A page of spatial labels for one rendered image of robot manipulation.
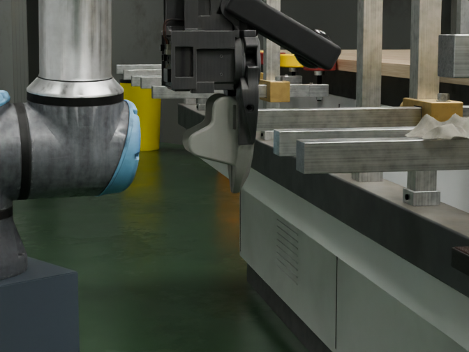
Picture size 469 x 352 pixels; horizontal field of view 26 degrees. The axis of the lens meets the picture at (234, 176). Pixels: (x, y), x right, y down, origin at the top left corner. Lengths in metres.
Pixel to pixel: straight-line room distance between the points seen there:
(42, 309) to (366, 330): 1.15
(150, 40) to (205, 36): 8.30
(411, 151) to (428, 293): 0.63
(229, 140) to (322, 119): 0.56
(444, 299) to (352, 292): 1.09
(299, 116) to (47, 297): 0.46
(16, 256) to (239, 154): 0.71
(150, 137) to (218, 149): 7.53
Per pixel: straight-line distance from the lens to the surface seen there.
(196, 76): 0.90
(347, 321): 2.68
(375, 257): 1.82
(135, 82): 2.93
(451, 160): 1.00
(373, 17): 1.81
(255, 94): 0.90
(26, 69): 10.46
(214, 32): 0.91
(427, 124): 1.01
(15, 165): 1.53
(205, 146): 0.93
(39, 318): 1.56
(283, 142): 1.21
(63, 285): 1.57
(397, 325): 2.32
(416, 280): 1.64
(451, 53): 0.73
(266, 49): 2.52
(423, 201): 1.58
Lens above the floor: 0.96
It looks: 8 degrees down
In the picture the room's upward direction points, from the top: straight up
